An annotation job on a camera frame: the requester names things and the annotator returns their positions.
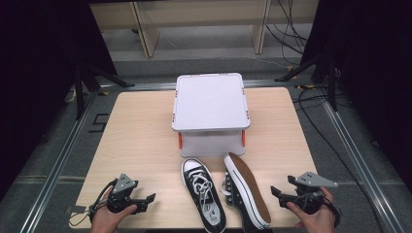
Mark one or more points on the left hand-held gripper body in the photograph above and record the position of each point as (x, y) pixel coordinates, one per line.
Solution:
(124, 185)

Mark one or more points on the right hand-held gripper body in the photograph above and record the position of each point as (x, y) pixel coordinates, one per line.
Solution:
(314, 182)

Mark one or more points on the black canvas sneaker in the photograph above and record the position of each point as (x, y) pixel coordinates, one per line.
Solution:
(191, 176)
(251, 191)

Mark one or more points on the white two-tier shoe rack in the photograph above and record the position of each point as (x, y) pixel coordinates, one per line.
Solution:
(210, 102)

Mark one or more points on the person's right hand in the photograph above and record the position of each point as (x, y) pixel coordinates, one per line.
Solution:
(319, 221)

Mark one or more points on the person's left hand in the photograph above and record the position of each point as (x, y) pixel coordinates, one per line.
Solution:
(103, 221)

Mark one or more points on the black tripod stand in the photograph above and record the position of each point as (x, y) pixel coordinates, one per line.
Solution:
(332, 87)
(79, 93)

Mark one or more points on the dark curtain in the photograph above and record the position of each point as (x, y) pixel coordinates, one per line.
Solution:
(35, 81)
(375, 74)

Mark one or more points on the beige wooden desk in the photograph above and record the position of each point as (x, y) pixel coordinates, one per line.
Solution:
(200, 13)

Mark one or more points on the metal floor rail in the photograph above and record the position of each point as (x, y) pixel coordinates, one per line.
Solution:
(359, 165)
(58, 168)
(152, 86)

